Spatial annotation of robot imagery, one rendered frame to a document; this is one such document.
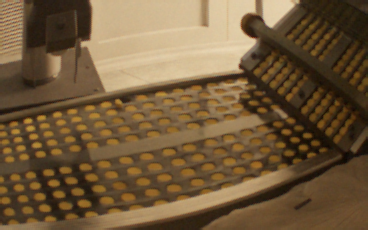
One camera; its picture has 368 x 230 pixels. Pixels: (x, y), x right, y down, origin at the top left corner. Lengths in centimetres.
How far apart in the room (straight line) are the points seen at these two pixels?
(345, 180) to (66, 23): 28
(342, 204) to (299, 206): 4
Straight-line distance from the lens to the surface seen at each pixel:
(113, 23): 306
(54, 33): 46
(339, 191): 40
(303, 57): 56
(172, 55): 322
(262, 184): 44
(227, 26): 334
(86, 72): 102
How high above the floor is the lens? 120
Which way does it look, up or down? 27 degrees down
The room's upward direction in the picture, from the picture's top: 1 degrees clockwise
